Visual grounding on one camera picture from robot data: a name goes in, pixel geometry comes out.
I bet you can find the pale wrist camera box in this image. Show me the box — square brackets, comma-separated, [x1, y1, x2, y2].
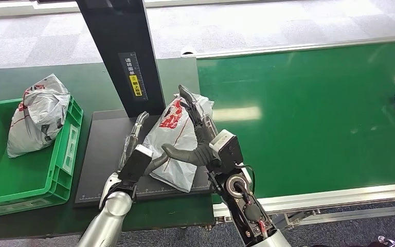
[117, 144, 154, 189]
[209, 129, 244, 173]

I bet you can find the green plastic crate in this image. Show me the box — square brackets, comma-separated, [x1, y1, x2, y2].
[0, 96, 84, 219]

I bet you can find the black yellow column label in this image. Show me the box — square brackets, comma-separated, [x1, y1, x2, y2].
[118, 51, 149, 102]

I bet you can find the green conveyor belt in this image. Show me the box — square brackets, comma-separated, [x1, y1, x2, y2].
[196, 39, 395, 204]

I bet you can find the white courier bag red print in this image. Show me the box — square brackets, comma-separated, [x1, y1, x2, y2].
[142, 93, 215, 193]

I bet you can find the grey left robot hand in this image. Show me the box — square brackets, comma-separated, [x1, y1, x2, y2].
[119, 111, 170, 176]

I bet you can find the black scanner column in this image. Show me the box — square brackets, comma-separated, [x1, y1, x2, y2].
[75, 0, 167, 119]

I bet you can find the dark red floor object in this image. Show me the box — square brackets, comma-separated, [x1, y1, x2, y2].
[369, 236, 395, 247]

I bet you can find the black scanner base plate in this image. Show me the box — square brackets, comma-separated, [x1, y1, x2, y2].
[74, 109, 215, 208]

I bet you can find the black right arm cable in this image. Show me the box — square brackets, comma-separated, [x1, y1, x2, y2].
[238, 165, 257, 196]

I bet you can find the white floor cable duct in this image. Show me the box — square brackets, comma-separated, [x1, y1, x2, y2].
[0, 0, 277, 19]

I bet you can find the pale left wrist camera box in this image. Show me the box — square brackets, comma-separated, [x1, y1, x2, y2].
[117, 144, 154, 189]

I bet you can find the crumpled white grey courier bag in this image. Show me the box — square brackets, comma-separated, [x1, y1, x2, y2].
[6, 73, 71, 158]

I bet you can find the wide aluminium conveyor rail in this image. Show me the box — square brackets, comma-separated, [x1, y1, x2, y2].
[213, 182, 395, 219]

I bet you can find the thin aluminium conveyor rail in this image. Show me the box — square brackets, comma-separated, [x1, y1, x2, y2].
[181, 34, 395, 59]

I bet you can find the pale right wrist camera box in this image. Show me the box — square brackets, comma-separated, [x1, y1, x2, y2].
[209, 129, 244, 173]

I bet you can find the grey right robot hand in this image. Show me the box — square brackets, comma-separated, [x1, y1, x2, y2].
[161, 84, 219, 168]

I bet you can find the aluminium conveyor frame beam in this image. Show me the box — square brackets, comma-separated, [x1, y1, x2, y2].
[276, 204, 395, 227]

